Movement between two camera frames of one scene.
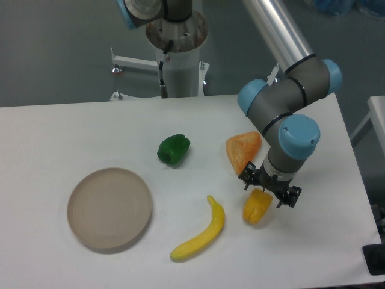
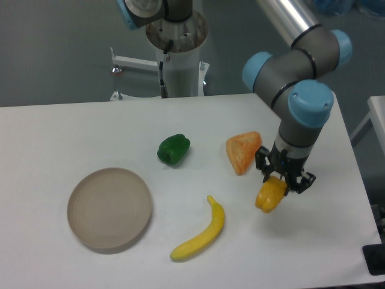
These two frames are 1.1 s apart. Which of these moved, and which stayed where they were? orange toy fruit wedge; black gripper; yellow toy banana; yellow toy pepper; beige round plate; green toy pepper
Moved: yellow toy pepper; black gripper
Stayed: green toy pepper; orange toy fruit wedge; beige round plate; yellow toy banana
